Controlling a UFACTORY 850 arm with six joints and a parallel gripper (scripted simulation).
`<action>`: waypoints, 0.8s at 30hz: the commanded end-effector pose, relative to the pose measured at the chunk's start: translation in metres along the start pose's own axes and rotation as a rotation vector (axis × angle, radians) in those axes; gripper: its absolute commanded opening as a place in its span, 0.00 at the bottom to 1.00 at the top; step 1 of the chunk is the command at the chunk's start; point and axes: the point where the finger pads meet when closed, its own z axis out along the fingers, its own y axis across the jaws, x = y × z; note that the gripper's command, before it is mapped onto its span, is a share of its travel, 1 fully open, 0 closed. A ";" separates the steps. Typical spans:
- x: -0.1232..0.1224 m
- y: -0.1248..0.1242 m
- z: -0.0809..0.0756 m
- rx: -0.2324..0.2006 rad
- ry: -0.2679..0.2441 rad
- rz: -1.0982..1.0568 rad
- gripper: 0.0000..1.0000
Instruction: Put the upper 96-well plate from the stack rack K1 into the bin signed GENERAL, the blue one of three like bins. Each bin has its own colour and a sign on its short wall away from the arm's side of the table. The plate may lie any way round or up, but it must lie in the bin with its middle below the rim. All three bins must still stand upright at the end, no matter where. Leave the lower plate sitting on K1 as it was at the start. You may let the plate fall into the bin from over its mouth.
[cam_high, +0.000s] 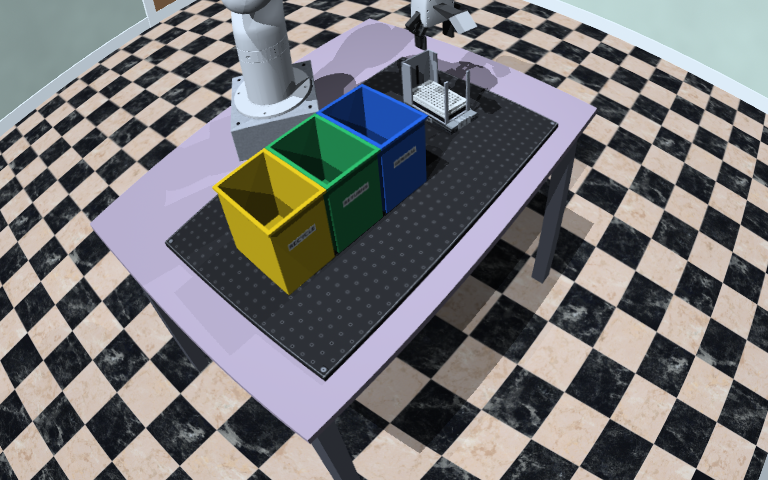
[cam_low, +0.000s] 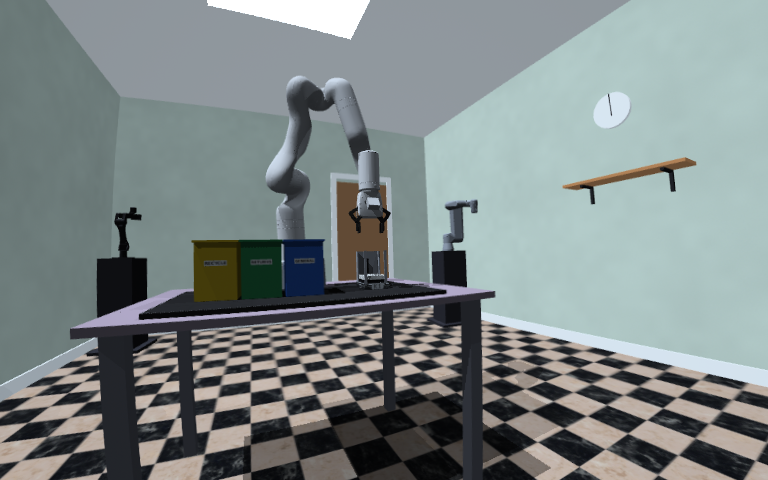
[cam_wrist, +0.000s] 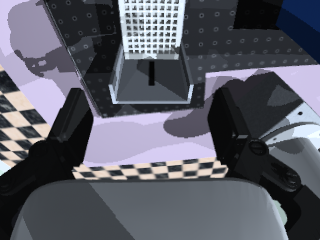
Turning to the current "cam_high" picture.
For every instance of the green bin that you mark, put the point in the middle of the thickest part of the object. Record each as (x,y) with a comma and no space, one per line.
(329,152)

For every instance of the blue bin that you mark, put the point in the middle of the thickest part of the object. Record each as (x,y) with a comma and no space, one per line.
(402,165)

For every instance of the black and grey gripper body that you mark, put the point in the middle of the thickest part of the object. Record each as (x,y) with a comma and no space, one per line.
(430,16)

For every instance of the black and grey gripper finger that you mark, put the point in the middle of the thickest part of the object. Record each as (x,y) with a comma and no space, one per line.
(447,27)
(420,39)

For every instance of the yellow open-top bin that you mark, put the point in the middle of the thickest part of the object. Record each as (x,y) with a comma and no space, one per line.
(276,194)

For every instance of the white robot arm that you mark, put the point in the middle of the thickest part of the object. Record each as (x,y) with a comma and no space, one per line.
(264,54)

